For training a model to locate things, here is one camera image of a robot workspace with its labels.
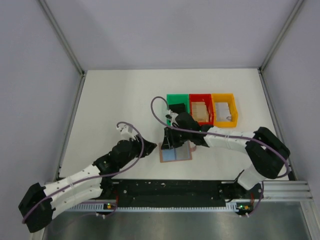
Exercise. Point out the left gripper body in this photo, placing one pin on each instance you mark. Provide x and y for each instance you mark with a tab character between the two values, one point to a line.
136	149

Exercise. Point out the grey cable duct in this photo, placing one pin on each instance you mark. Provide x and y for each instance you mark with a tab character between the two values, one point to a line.
230	207

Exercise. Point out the red plastic bin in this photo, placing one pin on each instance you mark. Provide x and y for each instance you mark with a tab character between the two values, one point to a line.
207	98

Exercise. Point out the gold cards stack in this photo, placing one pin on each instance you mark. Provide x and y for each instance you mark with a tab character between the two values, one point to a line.
200	112

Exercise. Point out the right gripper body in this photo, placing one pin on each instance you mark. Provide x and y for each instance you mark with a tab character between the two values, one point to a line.
176	138

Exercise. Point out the silver cards stack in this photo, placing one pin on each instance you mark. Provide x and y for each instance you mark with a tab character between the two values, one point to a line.
223	113

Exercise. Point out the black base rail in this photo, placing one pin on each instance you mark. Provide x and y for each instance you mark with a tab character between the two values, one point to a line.
140	193

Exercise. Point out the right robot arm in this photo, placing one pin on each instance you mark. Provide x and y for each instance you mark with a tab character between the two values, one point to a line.
268	154

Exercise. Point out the aluminium frame profile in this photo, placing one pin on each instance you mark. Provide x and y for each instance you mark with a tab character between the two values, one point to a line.
60	36

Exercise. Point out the black cards stack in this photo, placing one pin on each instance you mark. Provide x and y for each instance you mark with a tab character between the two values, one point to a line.
178	108

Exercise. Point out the brown leather card holder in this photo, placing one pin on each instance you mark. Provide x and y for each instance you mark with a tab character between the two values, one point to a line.
182	153

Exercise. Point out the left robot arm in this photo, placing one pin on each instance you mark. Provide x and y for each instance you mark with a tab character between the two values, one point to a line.
42	203

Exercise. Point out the yellow plastic bin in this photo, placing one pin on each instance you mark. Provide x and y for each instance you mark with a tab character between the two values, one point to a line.
229	98

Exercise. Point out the green plastic bin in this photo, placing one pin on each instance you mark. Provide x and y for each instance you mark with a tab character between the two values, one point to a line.
179	98

